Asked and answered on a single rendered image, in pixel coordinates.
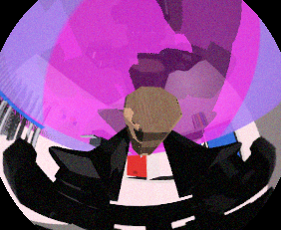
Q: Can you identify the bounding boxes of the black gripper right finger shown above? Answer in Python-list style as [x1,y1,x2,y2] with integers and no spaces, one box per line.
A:
[163,130,242,198]

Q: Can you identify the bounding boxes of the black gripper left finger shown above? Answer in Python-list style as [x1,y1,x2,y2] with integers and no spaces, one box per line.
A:
[48,127,130,202]

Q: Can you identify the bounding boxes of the blue flat strip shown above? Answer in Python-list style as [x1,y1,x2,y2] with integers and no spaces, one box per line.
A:
[0,92,43,129]

